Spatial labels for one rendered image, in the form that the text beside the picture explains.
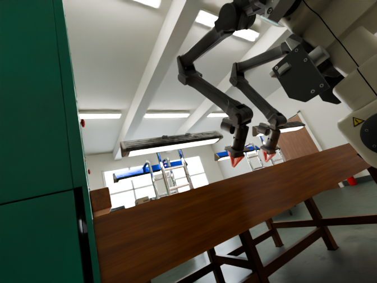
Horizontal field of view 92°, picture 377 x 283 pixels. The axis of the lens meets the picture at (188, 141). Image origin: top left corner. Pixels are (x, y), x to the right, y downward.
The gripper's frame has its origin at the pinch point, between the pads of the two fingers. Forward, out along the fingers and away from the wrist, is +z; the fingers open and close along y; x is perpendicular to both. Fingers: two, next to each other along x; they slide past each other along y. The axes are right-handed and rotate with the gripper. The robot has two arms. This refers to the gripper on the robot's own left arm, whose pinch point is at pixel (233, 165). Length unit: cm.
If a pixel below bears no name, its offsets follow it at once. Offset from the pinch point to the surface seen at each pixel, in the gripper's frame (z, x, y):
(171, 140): -1.9, -31.1, 17.4
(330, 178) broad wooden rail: 6, 23, -49
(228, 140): 234, -428, -431
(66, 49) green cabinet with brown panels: -43, -27, 60
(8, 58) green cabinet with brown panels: -39, -22, 74
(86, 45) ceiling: -47, -248, 40
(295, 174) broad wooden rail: 0.9, 16.6, -24.3
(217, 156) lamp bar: 42, -68, -53
